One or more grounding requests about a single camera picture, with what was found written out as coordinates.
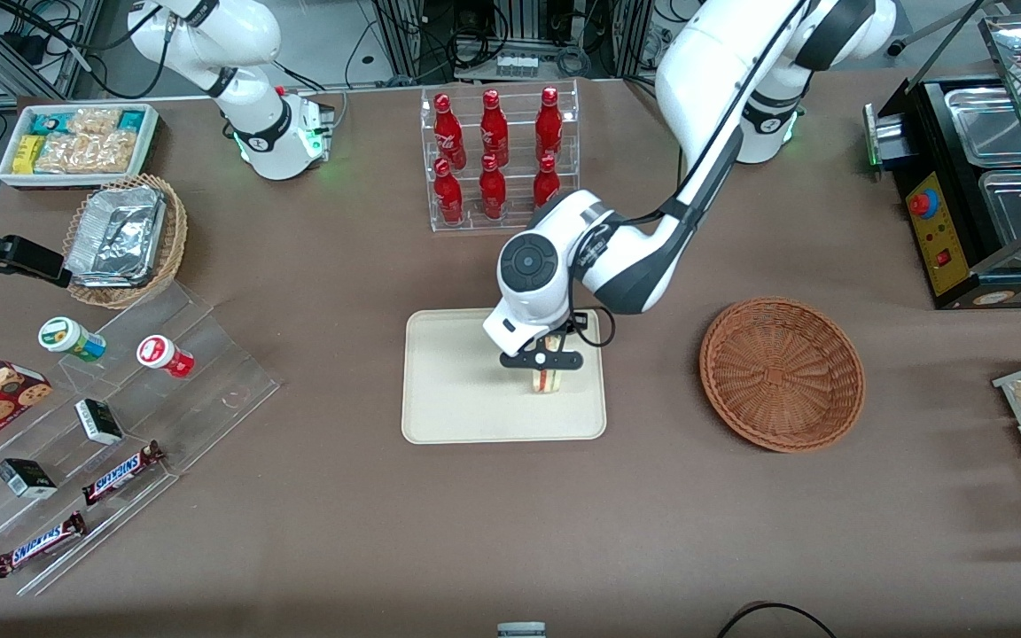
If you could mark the triangular sandwich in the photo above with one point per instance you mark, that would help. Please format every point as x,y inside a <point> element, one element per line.
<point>545,381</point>

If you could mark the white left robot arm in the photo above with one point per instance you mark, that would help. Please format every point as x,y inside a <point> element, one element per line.
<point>697,115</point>

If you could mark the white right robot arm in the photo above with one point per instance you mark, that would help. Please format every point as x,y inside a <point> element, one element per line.
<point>249,124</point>

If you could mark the cream rectangular serving tray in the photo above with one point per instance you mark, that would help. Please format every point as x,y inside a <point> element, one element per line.
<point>457,390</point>

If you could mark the tan wicker basket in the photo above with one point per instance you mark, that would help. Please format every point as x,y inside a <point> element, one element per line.
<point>175,230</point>

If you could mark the round brown wicker basket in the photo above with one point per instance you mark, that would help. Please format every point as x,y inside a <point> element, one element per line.
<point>781,372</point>

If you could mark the green lid snack cup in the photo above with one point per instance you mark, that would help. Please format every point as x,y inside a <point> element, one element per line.
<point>67,338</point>

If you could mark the stacked aluminium foil trays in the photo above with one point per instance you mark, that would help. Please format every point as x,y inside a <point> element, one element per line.
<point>116,235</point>

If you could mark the yellow snack packet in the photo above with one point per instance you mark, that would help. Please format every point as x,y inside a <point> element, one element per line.
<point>28,153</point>

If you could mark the large clear cracker bag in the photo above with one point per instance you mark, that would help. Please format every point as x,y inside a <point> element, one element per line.
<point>89,152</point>

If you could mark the teal snack packet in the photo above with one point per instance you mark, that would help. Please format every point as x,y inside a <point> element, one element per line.
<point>50,122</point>
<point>131,120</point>

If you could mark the small clear cracker bag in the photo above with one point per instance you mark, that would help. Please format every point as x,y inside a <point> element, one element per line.
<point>94,120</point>

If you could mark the red cola bottle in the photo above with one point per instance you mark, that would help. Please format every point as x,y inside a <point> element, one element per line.
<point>493,190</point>
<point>448,197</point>
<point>546,186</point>
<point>494,131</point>
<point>448,133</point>
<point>549,128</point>

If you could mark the clear acrylic bottle rack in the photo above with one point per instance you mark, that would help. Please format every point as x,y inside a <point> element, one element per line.
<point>515,190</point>

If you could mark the red lid snack cup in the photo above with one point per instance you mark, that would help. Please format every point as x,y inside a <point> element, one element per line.
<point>163,354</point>

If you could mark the white snack bin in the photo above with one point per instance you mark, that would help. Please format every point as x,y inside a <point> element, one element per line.
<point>149,142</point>

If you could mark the small black carton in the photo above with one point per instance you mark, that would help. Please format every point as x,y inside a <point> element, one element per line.
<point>26,478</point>
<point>99,422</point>

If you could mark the clear acrylic step shelf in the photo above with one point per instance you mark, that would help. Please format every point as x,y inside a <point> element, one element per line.
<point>200,372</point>

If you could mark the snickers chocolate bar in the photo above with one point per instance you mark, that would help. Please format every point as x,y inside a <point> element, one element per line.
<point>120,473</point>
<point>39,544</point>

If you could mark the small grey device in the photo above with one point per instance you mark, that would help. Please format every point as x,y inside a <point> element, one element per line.
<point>521,630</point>

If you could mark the white power strip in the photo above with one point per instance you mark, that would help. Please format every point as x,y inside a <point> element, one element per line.
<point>517,65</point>

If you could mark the black hot food warmer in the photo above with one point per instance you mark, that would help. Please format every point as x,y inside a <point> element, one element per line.
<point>954,266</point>

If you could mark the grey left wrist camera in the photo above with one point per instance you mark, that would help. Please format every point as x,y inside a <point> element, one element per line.
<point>540,359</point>

